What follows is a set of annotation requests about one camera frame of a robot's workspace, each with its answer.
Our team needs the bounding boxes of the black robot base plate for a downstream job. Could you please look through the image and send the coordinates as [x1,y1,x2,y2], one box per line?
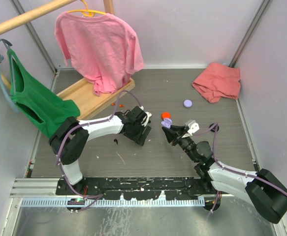
[57,176,220,201]

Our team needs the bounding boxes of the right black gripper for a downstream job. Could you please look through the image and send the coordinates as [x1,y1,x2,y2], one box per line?
[162,124,198,163]

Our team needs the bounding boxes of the lilac earbud charging case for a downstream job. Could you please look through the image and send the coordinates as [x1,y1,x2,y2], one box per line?
[161,118,172,129]

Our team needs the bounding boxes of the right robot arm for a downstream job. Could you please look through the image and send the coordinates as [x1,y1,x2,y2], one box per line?
[162,122,287,224]

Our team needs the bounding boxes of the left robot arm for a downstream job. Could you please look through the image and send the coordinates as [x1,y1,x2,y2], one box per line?
[49,106,152,195]

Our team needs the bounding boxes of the green tank top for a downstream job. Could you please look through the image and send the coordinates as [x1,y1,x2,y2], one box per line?
[7,49,80,138]

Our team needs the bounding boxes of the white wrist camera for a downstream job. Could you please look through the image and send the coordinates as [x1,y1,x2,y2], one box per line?
[139,106,152,127]
[183,120,200,137]

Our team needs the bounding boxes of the wooden clothes rack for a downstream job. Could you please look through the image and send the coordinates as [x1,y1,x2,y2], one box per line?
[0,0,135,119]

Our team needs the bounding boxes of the white slotted cable duct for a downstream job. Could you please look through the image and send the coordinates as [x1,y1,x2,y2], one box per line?
[20,197,205,208]

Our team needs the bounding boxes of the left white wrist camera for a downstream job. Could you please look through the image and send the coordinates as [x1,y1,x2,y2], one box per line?
[139,106,152,127]

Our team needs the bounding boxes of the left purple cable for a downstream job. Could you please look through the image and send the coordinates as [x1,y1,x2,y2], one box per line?
[55,90,144,212]

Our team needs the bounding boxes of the orange earbud case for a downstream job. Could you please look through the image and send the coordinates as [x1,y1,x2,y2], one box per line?
[161,112,171,119]

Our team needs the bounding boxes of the orange clothes hanger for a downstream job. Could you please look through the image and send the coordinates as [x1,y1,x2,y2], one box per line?
[68,0,106,17]

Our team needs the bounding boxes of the pink t-shirt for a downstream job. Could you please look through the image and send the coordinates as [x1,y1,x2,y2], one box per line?
[55,12,144,96]

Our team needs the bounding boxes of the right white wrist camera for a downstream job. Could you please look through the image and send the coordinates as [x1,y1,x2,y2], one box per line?
[183,120,200,137]

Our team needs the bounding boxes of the grey-blue clothes hanger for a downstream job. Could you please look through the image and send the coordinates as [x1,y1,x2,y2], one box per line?
[0,38,20,113]

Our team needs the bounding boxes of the salmon folded cloth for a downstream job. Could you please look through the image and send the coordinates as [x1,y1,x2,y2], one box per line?
[192,63,241,103]

